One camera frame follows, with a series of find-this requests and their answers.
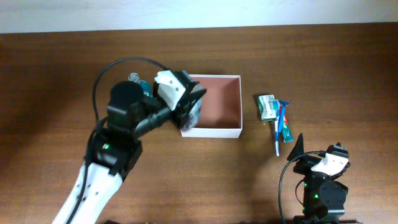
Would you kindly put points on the green white soap packet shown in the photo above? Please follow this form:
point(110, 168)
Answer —
point(266, 107)

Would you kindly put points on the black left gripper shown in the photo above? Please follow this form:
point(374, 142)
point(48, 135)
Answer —
point(183, 106)

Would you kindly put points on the blue disposable razor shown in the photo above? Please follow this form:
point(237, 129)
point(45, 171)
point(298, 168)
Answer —
point(283, 105)

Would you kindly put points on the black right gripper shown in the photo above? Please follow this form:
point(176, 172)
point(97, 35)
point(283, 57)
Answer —
point(305, 162)

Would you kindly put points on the green Listerine mouthwash bottle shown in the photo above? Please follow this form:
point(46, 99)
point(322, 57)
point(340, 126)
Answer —
point(134, 77)

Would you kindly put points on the blue white toothbrush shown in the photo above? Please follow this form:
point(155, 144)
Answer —
point(276, 107)

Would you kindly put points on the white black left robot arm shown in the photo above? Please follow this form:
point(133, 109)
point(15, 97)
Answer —
point(114, 144)

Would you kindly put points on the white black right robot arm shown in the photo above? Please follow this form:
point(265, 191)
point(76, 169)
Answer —
point(323, 196)

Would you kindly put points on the green red toothpaste tube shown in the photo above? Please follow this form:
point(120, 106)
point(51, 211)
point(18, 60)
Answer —
point(285, 129)

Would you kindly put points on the pink open cardboard box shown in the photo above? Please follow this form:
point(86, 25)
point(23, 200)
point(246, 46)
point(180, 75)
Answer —
point(221, 110)

